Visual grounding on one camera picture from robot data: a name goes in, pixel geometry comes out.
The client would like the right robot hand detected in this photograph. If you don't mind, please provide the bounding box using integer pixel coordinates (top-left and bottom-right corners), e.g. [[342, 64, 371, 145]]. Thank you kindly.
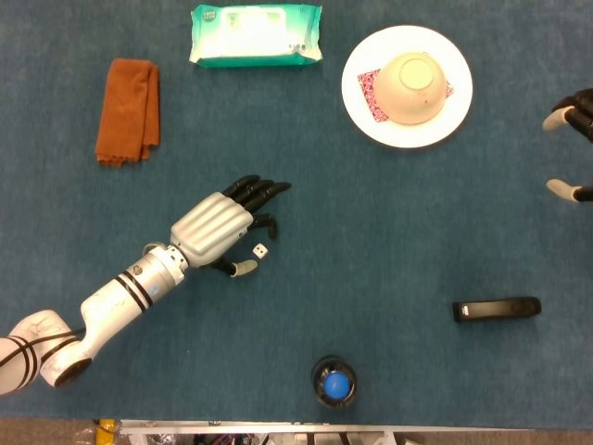
[[541, 87, 593, 204]]

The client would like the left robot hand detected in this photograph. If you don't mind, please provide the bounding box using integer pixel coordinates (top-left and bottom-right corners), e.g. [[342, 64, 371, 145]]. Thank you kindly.
[[169, 174, 293, 280]]

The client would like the white round plate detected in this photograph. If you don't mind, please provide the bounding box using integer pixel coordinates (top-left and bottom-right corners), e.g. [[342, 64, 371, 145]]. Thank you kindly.
[[341, 24, 474, 150]]

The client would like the brown folded cloth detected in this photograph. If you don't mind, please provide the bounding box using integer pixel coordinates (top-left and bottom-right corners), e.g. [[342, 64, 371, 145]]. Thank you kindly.
[[95, 57, 161, 169]]

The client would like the cream upturned bowl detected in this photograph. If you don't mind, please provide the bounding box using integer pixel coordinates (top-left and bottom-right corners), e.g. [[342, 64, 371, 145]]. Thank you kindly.
[[372, 51, 448, 127]]

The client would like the blue capped bottle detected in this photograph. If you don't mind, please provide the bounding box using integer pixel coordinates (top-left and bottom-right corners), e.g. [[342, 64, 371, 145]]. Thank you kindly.
[[310, 354, 359, 410]]

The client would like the green wet wipes pack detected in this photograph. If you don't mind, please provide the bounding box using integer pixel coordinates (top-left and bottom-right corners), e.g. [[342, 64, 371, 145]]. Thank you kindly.
[[188, 4, 324, 70]]

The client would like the red patterned paper square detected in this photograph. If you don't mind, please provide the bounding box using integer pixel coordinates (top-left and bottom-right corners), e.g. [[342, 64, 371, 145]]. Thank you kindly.
[[356, 69, 454, 124]]

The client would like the yellow clamp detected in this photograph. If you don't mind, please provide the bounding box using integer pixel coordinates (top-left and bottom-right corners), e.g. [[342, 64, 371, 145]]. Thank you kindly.
[[95, 418, 117, 445]]

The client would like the metal frame rail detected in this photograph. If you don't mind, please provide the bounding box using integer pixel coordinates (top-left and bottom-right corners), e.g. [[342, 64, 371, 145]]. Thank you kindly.
[[118, 419, 527, 437]]

